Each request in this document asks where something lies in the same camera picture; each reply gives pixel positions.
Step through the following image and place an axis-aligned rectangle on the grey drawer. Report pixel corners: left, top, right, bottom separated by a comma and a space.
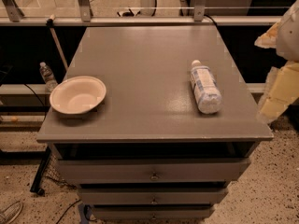
57, 158, 250, 184
78, 188, 228, 205
93, 206, 214, 220

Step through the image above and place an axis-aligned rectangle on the black floor cable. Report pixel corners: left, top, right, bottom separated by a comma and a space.
55, 199, 82, 224

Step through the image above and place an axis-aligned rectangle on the clear plastic bottle blue label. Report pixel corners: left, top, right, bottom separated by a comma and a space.
191, 60, 222, 115

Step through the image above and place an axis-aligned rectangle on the top grey drawer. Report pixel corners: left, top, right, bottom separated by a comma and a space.
57, 158, 250, 184

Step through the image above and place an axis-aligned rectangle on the wooden stick with black clamp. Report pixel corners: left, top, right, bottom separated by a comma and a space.
46, 14, 68, 70

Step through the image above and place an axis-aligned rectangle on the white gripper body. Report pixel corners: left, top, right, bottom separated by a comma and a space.
276, 0, 299, 62

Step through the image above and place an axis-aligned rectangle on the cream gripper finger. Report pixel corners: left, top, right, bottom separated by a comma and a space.
257, 61, 299, 124
254, 22, 279, 49

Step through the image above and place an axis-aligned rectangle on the white paper bowl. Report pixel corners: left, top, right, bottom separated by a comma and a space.
50, 76, 107, 115

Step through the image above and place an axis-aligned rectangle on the grey drawer cabinet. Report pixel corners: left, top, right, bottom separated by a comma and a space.
37, 26, 272, 210

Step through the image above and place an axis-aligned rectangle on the middle grey drawer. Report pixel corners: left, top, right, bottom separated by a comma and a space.
78, 188, 228, 205

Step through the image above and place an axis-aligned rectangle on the small clear water bottle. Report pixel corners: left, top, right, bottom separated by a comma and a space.
39, 62, 58, 91

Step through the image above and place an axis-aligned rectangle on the bottom grey drawer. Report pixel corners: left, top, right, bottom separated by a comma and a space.
93, 206, 214, 220

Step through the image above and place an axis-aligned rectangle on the black metal stand leg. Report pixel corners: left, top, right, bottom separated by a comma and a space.
30, 147, 51, 196

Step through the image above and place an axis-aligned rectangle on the white wire fan guard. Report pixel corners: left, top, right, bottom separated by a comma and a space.
0, 201, 23, 224

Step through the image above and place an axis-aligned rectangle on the metal rail frame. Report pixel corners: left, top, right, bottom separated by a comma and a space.
1, 0, 280, 27

